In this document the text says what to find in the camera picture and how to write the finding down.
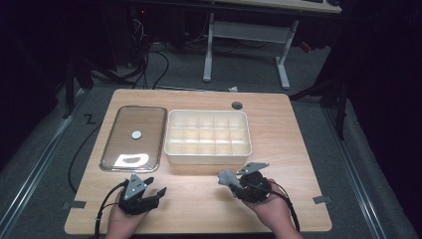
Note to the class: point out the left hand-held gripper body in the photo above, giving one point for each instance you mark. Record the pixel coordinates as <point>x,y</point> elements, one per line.
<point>134,191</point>

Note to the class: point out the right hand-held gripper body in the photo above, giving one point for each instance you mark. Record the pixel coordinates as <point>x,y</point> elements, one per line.
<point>253,189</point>

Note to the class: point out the white divided storage box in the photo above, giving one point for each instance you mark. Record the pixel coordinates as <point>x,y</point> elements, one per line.
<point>207,137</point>

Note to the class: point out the person's right hand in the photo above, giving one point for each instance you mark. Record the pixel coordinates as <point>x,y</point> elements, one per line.
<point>275,212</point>

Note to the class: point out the person's left hand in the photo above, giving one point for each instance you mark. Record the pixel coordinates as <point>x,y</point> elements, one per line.
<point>121,225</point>

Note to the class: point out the clear plastic box lid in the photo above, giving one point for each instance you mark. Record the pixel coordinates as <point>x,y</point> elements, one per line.
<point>136,149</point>

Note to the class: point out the grey tape strip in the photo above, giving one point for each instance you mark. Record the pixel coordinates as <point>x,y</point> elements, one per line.
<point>75,204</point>
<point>322,199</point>

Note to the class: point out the white paper scrap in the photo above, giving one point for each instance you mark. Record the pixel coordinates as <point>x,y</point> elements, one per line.
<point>233,89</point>

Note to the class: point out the black stand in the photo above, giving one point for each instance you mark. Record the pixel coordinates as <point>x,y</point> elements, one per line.
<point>70,89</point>
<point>341,109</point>

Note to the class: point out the white-framed desk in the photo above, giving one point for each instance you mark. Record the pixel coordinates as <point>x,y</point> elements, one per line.
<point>247,32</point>

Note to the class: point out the metal floor rail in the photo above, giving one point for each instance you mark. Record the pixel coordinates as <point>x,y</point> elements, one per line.
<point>36,166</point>
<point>356,172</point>

